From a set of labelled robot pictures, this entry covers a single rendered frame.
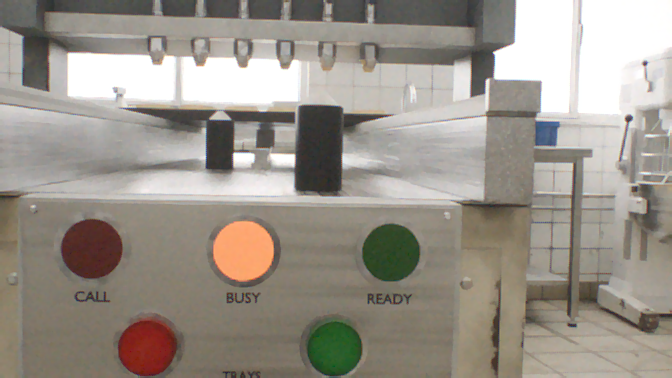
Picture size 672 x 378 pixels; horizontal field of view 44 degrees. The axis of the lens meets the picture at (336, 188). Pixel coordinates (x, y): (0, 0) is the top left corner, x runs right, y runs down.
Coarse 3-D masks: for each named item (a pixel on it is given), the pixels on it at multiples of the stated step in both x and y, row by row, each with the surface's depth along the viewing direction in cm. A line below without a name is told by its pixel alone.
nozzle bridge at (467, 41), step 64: (0, 0) 112; (64, 0) 121; (128, 0) 122; (192, 0) 122; (256, 0) 123; (320, 0) 124; (384, 0) 125; (448, 0) 125; (512, 0) 118; (64, 64) 132; (448, 64) 148
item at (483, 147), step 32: (480, 96) 46; (512, 96) 45; (352, 128) 119; (384, 128) 86; (416, 128) 67; (448, 128) 55; (480, 128) 46; (512, 128) 45; (352, 160) 120; (384, 160) 86; (416, 160) 67; (448, 160) 55; (480, 160) 46; (512, 160) 45; (448, 192) 54; (480, 192) 46; (512, 192) 46
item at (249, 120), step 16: (144, 112) 112; (160, 112) 113; (176, 112) 113; (192, 112) 113; (208, 112) 113; (240, 112) 113; (256, 112) 114; (272, 112) 114; (288, 112) 114; (240, 128) 162; (256, 128) 159; (272, 128) 155; (288, 128) 151
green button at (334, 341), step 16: (336, 320) 45; (320, 336) 44; (336, 336) 44; (352, 336) 44; (320, 352) 44; (336, 352) 44; (352, 352) 44; (320, 368) 44; (336, 368) 44; (352, 368) 45
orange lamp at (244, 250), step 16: (240, 224) 44; (256, 224) 44; (224, 240) 44; (240, 240) 44; (256, 240) 44; (224, 256) 44; (240, 256) 44; (256, 256) 44; (272, 256) 44; (224, 272) 44; (240, 272) 44; (256, 272) 44
